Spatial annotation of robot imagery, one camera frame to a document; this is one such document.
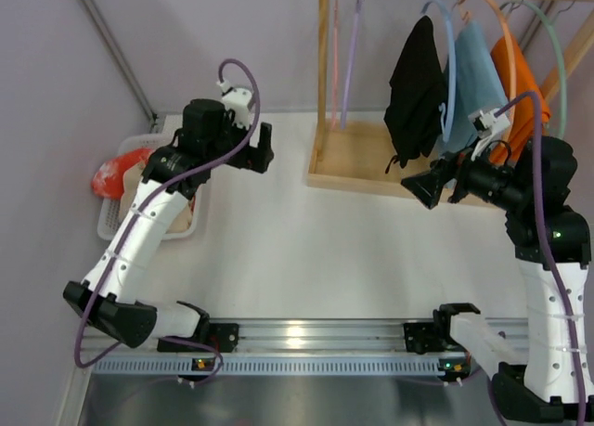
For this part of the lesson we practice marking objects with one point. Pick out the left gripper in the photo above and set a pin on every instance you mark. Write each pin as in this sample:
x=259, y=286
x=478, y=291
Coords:
x=253, y=154

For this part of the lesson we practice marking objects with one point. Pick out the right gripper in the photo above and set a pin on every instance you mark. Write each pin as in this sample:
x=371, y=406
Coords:
x=454, y=180

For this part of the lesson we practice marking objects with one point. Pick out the beige trousers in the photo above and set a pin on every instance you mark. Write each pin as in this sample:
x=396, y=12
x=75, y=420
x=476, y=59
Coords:
x=131, y=179

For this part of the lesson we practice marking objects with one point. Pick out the purple hanger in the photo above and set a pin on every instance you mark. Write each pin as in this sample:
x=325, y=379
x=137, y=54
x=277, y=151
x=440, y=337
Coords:
x=350, y=64

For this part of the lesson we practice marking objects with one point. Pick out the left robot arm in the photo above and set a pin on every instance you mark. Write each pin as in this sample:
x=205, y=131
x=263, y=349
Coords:
x=213, y=133

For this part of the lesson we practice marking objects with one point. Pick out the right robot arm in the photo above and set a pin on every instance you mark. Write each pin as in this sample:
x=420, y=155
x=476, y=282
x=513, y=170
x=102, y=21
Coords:
x=552, y=248

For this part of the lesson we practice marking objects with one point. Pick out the blue hanger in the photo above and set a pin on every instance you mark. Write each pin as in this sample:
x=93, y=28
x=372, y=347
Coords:
x=448, y=108

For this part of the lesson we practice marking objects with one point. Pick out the black trousers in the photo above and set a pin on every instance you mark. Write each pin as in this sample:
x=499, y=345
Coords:
x=418, y=89

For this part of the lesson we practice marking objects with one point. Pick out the pink hanger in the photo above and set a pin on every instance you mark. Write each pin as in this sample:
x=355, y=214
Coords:
x=335, y=65

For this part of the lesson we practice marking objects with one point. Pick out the light blue trousers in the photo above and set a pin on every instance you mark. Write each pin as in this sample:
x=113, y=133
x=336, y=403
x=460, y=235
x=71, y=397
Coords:
x=478, y=87

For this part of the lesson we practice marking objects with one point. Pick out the orange hanger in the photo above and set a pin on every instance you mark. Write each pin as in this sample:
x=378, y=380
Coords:
x=503, y=53

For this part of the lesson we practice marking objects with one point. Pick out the green hanger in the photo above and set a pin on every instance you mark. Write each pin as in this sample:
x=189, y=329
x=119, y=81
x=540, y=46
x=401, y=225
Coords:
x=561, y=70

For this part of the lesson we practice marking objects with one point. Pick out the wooden clothes rack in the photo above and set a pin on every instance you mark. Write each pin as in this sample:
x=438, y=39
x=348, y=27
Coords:
x=351, y=159

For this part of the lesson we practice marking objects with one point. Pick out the red white cloth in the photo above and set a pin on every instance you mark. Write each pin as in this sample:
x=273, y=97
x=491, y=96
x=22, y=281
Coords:
x=107, y=182

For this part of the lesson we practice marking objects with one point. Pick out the white plastic basket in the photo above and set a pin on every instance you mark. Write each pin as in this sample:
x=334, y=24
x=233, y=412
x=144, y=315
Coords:
x=108, y=221

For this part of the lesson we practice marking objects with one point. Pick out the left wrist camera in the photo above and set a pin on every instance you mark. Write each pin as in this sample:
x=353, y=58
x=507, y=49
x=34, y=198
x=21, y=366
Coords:
x=239, y=99

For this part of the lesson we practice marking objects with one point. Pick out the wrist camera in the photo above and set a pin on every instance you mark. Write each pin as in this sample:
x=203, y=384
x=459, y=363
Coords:
x=239, y=99
x=490, y=126

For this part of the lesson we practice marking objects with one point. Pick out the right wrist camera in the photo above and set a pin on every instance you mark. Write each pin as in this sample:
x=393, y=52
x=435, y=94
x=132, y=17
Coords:
x=490, y=126

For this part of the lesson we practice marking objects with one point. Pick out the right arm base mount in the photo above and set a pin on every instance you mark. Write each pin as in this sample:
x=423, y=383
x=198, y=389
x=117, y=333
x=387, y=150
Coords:
x=423, y=337

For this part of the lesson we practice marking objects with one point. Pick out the aluminium rail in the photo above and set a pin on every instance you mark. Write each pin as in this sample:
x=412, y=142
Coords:
x=303, y=336

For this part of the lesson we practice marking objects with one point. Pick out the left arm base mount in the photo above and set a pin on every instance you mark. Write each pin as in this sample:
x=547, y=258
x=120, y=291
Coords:
x=223, y=337

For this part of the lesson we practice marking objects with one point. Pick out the grey cable duct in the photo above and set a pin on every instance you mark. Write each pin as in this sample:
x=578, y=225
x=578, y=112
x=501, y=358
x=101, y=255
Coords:
x=250, y=365

